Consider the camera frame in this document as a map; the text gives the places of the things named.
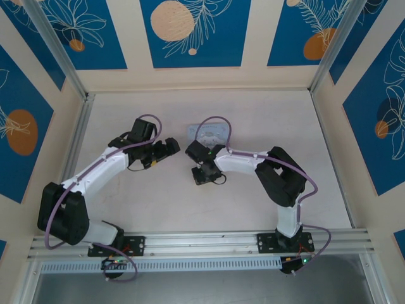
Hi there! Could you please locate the black controller board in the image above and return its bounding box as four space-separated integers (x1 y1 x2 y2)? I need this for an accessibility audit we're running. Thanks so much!
101 256 128 281
280 256 314 276

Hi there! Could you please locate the grey metal sheet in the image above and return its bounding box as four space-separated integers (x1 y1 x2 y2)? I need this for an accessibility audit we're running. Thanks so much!
30 253 377 304

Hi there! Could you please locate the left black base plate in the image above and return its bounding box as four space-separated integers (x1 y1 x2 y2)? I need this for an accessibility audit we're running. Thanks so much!
87 236 147 257

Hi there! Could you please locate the aluminium side rail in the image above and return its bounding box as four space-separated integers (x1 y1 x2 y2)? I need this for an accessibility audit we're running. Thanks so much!
311 91 357 229
47 94 95 236

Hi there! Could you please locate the right aluminium side rail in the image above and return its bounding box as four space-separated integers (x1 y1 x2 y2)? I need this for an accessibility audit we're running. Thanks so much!
311 91 357 229

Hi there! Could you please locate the left gripper thin black cable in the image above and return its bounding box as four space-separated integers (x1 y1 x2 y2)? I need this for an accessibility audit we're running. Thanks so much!
127 156 150 174

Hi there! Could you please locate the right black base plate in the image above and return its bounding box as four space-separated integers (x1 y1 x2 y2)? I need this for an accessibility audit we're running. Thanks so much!
257 232 316 255

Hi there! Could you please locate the aluminium frame post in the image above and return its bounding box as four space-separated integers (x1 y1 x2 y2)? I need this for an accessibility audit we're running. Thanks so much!
309 0 363 95
22 0 96 101

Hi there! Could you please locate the right black controller board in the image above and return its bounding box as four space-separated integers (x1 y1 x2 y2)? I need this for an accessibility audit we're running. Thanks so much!
280 256 314 276

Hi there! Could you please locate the light blue plastic pouch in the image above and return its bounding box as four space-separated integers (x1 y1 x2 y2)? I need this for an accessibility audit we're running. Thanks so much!
186 123 232 149

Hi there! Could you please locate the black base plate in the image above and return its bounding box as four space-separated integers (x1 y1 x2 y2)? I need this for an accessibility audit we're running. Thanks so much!
87 236 147 257
257 232 316 255

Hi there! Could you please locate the aluminium mounting rail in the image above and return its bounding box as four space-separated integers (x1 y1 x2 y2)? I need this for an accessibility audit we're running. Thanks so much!
27 228 376 262

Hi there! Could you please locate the left aluminium side rail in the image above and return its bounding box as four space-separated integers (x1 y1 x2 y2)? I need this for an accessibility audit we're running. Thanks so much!
47 94 95 236

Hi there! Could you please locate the left aluminium frame post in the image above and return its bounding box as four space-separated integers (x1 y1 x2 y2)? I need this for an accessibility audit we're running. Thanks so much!
22 0 96 101

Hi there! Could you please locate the white slotted cable duct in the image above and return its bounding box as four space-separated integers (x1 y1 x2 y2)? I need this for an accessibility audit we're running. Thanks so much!
40 256 284 274

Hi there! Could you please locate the left black controller board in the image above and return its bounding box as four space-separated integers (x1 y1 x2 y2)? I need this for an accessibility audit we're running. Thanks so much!
101 256 128 281

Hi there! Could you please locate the right aluminium frame post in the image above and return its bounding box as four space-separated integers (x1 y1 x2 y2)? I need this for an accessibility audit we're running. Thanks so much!
309 0 363 95

